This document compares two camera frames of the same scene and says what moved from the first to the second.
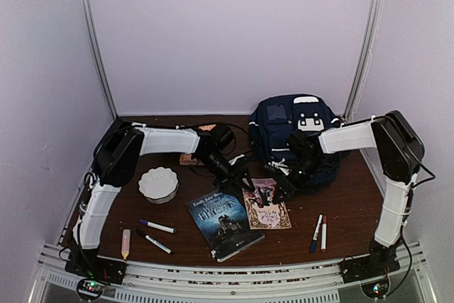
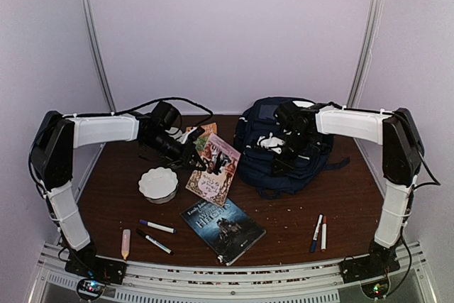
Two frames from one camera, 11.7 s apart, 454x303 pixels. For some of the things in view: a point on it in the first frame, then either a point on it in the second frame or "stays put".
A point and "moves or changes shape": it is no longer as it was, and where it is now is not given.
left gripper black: [230, 179] -> [189, 152]
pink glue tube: [126, 235] stays put
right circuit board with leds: [376, 289] stays put
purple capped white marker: [158, 226] stays put
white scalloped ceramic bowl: [159, 185] stays put
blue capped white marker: [313, 245] stays put
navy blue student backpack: [275, 118] moves or changes shape
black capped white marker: [155, 242] stays put
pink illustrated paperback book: [274, 216] -> [213, 183]
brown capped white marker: [323, 234] stays put
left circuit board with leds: [90, 289] stays put
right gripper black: [290, 188] -> [287, 165]
